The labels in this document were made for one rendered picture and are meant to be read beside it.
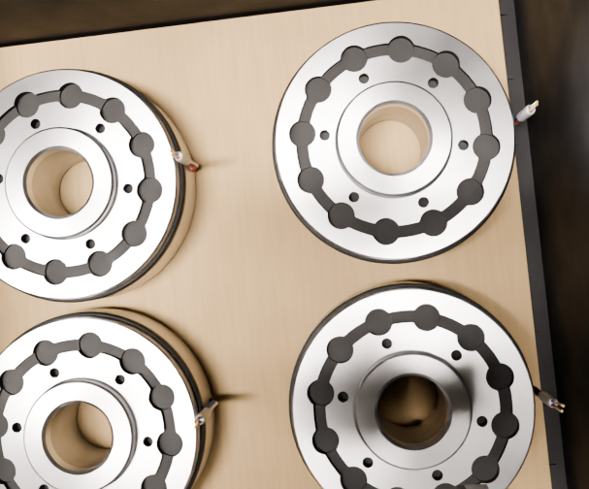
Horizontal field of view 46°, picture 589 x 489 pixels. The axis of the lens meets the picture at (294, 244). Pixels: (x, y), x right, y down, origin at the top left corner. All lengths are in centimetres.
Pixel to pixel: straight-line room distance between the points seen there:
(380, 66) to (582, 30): 8
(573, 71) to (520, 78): 7
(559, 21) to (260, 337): 18
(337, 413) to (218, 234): 10
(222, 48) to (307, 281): 12
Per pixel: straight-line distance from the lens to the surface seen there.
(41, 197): 33
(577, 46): 28
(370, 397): 29
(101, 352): 32
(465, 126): 30
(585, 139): 28
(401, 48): 31
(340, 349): 30
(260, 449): 34
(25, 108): 34
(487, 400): 31
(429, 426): 32
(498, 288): 33
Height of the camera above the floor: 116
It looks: 86 degrees down
